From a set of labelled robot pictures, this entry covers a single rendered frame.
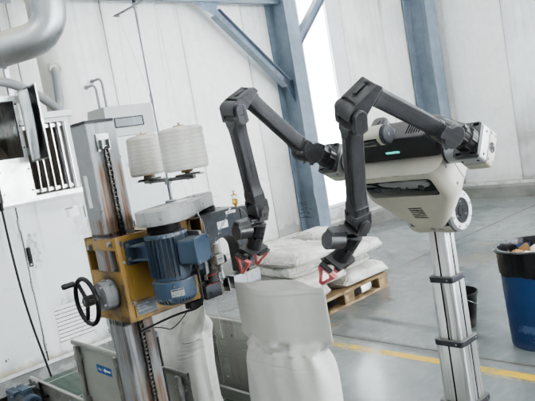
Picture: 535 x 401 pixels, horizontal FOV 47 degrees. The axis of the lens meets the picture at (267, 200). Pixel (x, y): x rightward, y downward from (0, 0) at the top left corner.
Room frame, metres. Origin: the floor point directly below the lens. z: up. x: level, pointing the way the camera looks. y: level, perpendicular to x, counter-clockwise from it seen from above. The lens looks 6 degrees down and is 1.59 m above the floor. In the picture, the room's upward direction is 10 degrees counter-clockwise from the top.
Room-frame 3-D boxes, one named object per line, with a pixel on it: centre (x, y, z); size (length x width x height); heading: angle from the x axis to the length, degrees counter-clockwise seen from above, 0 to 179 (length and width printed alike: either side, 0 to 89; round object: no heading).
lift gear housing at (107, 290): (2.18, 0.64, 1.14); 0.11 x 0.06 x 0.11; 42
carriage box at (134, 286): (2.32, 0.51, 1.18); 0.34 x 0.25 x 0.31; 132
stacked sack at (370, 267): (5.74, -0.67, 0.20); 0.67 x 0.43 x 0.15; 132
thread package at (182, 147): (2.23, 0.27, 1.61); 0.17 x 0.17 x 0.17
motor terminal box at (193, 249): (2.08, 0.28, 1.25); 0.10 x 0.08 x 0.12; 157
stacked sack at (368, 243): (5.74, -0.66, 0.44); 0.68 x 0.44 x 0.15; 132
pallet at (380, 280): (5.68, -0.30, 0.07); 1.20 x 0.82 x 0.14; 134
